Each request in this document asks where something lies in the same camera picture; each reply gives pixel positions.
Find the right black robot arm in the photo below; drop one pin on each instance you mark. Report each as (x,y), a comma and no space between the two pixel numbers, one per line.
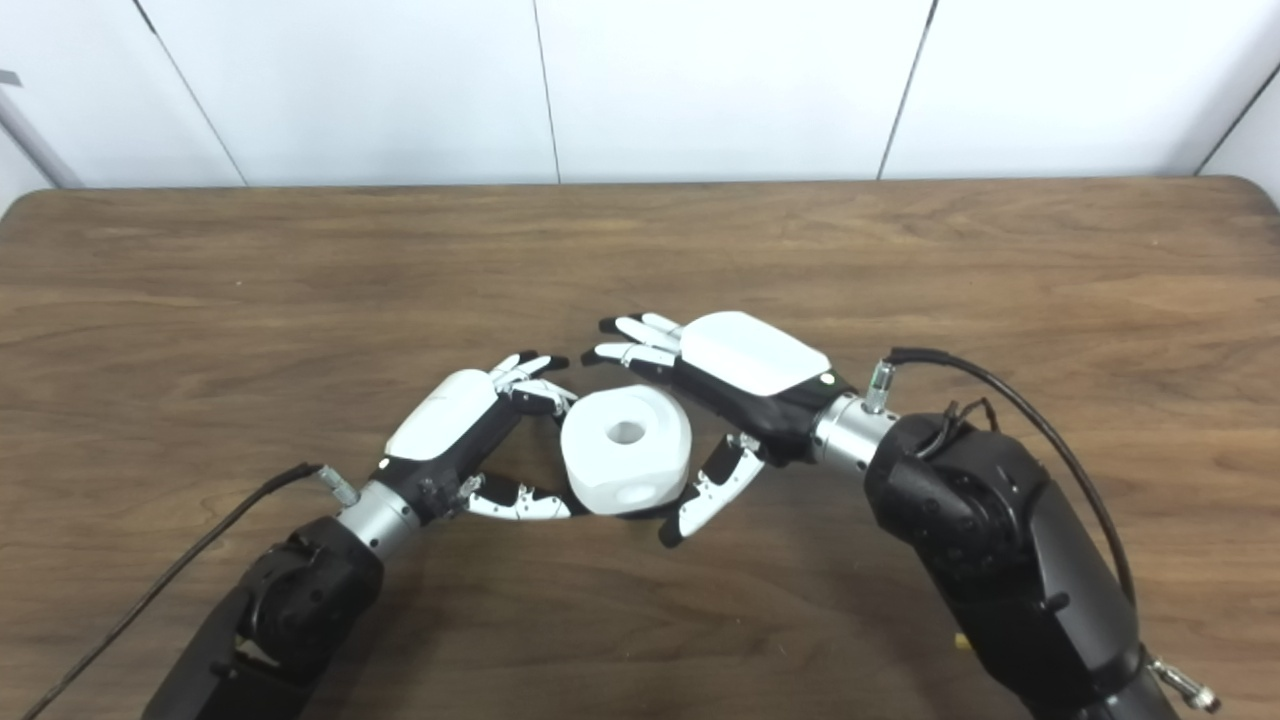
(1000,540)

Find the round white plastic piece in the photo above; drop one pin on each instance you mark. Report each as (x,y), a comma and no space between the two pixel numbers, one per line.
(620,470)

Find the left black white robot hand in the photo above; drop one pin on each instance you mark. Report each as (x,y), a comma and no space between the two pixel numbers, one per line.
(445,415)

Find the grey wall corner post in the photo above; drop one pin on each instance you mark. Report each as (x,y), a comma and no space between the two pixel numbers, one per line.
(35,140)

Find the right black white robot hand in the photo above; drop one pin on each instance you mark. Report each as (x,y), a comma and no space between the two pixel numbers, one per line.
(750,355)

